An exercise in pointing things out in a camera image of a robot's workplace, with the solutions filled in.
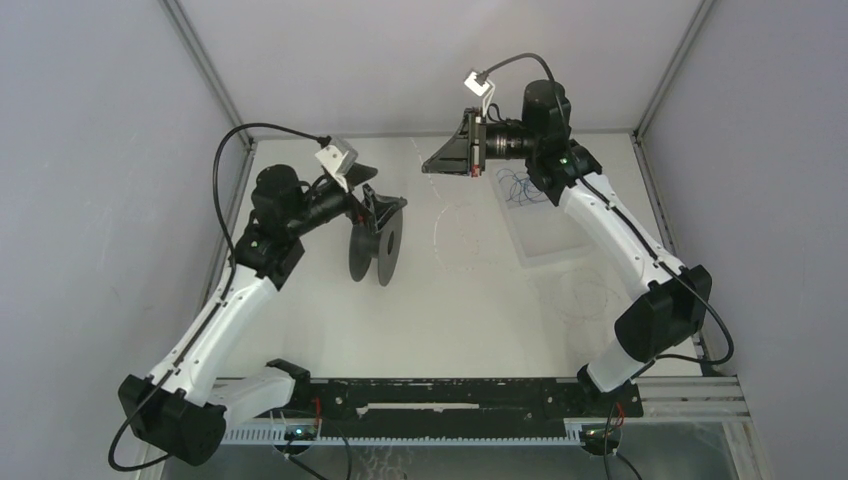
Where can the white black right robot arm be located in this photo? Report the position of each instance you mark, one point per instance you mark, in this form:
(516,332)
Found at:
(668,298)

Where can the clear plastic two-compartment tray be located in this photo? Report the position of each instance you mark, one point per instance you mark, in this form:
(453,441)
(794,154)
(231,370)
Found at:
(541,233)

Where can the white slotted cable duct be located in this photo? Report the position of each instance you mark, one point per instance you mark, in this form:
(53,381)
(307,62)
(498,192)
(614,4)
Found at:
(564,434)

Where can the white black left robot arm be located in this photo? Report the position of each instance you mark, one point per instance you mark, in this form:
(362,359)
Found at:
(177,407)

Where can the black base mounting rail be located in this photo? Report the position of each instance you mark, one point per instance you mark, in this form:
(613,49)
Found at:
(475,406)

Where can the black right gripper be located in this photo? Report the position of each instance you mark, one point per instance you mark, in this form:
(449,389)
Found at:
(459,155)

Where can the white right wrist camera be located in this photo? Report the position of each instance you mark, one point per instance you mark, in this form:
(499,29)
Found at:
(479,84)

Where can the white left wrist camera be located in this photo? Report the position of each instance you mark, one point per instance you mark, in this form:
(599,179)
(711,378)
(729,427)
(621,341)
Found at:
(337,156)

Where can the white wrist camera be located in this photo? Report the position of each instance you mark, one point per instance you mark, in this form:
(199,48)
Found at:
(479,84)
(337,156)

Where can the dark grey perforated spool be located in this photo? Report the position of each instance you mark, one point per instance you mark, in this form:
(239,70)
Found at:
(382,248)

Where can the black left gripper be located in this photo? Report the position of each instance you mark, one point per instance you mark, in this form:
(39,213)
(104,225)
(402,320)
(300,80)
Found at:
(378,207)

